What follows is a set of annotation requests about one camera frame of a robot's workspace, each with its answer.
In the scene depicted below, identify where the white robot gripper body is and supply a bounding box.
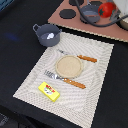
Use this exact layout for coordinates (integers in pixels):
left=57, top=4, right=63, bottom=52
left=113, top=0, right=128, bottom=21

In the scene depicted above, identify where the red toy tomato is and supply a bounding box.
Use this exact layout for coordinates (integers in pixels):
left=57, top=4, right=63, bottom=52
left=98, top=2, right=116, bottom=18

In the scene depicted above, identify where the grey frying pan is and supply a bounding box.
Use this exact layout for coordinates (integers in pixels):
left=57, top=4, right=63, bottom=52
left=80, top=5, right=100, bottom=23

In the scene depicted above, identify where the grey cooking pot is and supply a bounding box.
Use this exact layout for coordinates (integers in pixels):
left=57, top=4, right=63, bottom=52
left=33, top=24, right=62, bottom=47

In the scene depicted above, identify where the yellow butter box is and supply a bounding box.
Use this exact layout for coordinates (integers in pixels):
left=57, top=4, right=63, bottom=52
left=38, top=82, right=60, bottom=102

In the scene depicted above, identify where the beige bowl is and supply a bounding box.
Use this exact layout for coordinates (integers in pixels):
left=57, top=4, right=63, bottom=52
left=120, top=18, right=128, bottom=30

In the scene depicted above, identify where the tan wooden plate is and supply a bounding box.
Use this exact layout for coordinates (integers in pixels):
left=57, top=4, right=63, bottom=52
left=55, top=55, right=83, bottom=78

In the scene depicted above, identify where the beige woven placemat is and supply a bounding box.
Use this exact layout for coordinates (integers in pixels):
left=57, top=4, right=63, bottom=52
left=14, top=32, right=113, bottom=128

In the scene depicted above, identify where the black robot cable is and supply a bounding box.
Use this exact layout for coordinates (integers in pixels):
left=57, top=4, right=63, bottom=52
left=73, top=0, right=128, bottom=28

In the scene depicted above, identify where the wooden handled knife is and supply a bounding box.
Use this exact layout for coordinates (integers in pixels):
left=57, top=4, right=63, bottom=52
left=58, top=50, right=97, bottom=63

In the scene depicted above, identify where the wooden handled fork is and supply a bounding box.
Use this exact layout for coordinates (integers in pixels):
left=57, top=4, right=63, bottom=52
left=44, top=70, right=86, bottom=89

